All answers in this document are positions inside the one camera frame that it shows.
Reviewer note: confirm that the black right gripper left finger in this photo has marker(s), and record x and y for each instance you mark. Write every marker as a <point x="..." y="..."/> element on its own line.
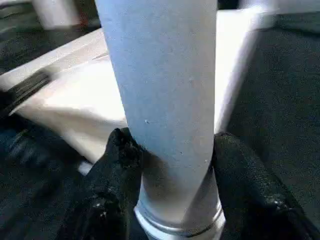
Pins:
<point x="105" y="195"/>

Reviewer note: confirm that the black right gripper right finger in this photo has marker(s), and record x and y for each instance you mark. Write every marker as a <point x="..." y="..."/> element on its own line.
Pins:
<point x="250" y="195"/>

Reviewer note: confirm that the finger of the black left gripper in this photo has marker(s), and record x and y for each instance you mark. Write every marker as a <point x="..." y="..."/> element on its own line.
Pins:
<point x="25" y="86"/>

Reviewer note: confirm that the white plastic table top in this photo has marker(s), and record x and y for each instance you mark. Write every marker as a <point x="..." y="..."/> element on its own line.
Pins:
<point x="75" y="100"/>

